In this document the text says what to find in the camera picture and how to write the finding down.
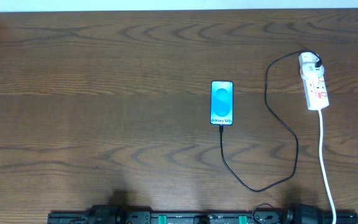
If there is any black USB charging cable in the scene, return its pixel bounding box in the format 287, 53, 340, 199
218, 49, 323, 193

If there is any blue Samsung Galaxy smartphone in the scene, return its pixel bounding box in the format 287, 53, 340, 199
209, 80, 234, 126

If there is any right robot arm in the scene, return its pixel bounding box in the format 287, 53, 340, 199
283, 203, 323, 224

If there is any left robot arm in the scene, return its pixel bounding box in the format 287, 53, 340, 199
86, 205, 122, 224

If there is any white charger plug adapter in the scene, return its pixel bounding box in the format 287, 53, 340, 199
298, 51, 323, 68

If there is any white power strip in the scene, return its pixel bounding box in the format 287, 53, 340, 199
300, 63, 329, 111

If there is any white power strip cord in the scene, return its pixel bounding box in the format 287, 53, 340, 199
318, 108, 337, 224

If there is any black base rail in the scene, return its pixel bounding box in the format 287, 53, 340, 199
47, 210, 358, 224

